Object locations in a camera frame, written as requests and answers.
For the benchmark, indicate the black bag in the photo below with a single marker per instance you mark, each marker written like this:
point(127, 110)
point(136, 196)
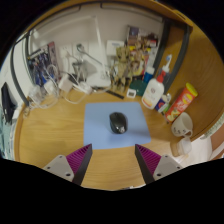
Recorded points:
point(7, 101)

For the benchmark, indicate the dark green round dish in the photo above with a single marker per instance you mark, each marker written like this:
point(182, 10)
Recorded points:
point(137, 87)

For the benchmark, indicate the black computer mouse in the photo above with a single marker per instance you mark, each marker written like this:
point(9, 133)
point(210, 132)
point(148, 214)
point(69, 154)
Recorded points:
point(118, 122)

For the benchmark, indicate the light blue mouse pad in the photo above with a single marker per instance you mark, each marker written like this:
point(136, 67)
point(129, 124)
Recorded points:
point(98, 126)

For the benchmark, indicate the white power strip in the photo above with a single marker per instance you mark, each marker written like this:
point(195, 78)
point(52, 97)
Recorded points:
point(84, 88)

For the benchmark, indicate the white wall socket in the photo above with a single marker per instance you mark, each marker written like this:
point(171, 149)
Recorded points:
point(85, 50)
point(66, 52)

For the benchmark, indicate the teal cloth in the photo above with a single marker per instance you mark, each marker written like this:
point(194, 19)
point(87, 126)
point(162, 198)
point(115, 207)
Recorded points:
point(4, 136)

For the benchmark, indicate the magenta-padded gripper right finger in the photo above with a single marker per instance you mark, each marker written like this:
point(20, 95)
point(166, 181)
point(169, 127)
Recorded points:
point(166, 165)

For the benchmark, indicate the white red-pump lotion bottle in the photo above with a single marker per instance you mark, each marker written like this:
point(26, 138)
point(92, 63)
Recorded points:
point(151, 93)

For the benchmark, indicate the colourful printed picture box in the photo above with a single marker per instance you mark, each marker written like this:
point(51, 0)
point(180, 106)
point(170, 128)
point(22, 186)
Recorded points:
point(143, 43)

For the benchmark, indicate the translucent plastic cup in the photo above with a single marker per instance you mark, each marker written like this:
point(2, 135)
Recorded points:
point(184, 146)

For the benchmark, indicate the robot model kit box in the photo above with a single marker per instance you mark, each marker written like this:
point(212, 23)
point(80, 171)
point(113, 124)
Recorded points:
point(40, 65)

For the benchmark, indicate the orange chip can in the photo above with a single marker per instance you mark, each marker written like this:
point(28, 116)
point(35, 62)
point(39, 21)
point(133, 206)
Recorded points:
point(181, 101)

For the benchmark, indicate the dark grey metal desk frame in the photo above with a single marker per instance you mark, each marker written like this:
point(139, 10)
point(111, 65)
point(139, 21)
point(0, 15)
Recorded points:
point(182, 46)

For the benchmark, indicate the white wall box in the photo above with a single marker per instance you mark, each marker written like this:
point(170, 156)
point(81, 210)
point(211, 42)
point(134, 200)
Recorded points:
point(115, 47)

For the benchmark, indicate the clear lidded plastic container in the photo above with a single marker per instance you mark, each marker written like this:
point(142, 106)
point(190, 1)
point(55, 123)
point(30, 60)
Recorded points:
point(36, 95)

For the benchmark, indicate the white printed mug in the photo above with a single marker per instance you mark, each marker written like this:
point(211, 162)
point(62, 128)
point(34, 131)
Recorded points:
point(181, 125)

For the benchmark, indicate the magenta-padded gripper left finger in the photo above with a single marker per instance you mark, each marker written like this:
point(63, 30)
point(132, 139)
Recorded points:
point(60, 165)

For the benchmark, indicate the flat black bar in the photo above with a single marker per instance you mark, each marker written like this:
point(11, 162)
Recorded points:
point(115, 94)

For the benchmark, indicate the person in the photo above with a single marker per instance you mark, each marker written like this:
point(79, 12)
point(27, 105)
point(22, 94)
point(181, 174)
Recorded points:
point(215, 128)

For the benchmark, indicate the small white cube clock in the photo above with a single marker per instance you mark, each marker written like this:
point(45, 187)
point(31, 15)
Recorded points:
point(131, 93)

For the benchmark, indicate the dark white-nozzle bottle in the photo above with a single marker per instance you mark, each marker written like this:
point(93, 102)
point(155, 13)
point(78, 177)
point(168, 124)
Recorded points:
point(167, 66)

